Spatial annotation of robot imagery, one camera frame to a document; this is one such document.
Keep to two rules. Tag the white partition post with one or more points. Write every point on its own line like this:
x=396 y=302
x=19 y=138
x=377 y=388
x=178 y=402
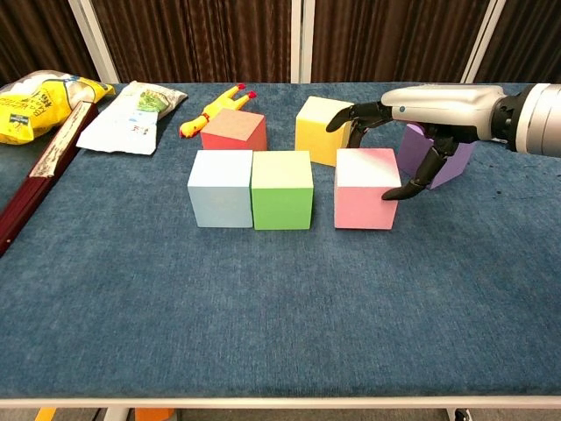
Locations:
x=484 y=44
x=94 y=44
x=302 y=44

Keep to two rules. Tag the red foam cube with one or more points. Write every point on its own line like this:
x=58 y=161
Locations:
x=232 y=129

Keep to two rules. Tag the yellow foam cube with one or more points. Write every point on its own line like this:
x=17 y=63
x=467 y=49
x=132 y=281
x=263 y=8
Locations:
x=315 y=136

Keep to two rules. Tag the white table frame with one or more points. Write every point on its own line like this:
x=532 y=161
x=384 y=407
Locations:
x=307 y=402

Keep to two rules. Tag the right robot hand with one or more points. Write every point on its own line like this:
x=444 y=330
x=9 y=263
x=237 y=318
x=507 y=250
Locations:
x=438 y=109

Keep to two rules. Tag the yellow popcorn snack bag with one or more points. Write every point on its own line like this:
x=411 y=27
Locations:
x=39 y=109

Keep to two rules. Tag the pink foam cube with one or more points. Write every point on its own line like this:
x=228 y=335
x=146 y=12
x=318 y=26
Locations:
x=364 y=206

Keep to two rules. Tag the purple foam cube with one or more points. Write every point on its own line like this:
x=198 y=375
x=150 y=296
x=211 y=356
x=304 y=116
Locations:
x=407 y=149

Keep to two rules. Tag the blue table cloth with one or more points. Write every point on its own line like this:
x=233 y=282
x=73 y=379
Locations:
x=280 y=307

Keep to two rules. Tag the brown curtain panel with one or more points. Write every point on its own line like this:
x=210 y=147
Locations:
x=197 y=39
x=394 y=39
x=39 y=35
x=526 y=39

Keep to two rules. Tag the white snack bag green print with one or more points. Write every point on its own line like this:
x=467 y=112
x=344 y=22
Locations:
x=127 y=123

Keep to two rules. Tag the green foam cube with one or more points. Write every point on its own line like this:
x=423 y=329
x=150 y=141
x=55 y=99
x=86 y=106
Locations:
x=282 y=201

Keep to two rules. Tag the yellow rubber chicken toy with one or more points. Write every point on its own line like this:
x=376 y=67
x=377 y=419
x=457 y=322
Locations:
x=215 y=109

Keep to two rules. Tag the light blue foam cube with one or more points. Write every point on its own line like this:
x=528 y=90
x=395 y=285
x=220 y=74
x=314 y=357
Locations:
x=219 y=197

